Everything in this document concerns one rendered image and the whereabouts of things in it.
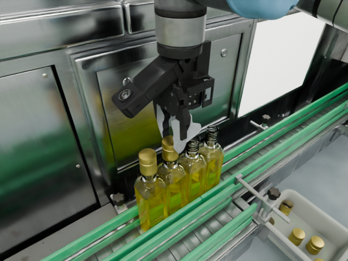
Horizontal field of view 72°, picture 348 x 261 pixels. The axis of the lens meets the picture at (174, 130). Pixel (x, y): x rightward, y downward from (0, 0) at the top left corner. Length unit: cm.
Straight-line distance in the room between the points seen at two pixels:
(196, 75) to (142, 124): 23
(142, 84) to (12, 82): 23
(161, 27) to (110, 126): 27
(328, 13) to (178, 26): 18
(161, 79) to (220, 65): 34
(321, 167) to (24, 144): 104
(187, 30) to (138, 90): 11
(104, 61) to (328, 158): 100
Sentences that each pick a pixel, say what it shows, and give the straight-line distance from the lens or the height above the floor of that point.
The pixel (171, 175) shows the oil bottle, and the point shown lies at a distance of 52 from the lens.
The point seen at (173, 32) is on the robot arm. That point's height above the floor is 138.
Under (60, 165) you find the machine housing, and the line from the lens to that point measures 61.
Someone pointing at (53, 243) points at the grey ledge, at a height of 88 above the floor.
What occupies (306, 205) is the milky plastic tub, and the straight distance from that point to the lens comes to 89.
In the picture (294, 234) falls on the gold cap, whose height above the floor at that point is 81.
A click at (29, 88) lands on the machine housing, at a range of 50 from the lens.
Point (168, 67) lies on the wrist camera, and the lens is 37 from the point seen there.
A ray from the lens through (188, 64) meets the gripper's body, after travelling 40.
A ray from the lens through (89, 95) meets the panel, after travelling 48.
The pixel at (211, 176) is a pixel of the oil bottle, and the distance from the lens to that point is 62.
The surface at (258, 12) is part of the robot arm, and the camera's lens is 27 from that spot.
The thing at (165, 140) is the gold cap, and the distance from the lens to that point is 48.
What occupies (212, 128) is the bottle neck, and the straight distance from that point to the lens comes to 56.
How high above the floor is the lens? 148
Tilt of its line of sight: 39 degrees down
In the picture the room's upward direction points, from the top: straight up
